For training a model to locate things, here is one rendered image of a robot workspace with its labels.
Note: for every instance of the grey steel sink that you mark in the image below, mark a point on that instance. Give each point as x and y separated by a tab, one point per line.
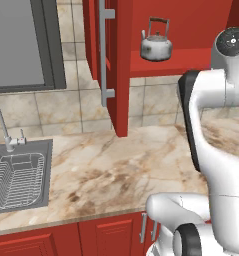
48	173

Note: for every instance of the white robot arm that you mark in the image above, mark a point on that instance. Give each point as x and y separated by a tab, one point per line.
224	180

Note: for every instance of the silver sink tap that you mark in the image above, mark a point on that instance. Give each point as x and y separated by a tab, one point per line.
7	140

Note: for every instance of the grey metal kettle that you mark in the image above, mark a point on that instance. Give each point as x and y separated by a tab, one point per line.
156	48

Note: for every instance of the red base cabinet door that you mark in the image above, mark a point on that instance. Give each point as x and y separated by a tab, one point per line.
111	235
31	243

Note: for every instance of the grey framed window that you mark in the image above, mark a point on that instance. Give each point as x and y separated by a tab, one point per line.
17	40

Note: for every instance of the red wall cabinet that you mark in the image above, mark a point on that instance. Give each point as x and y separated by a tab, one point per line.
191	30

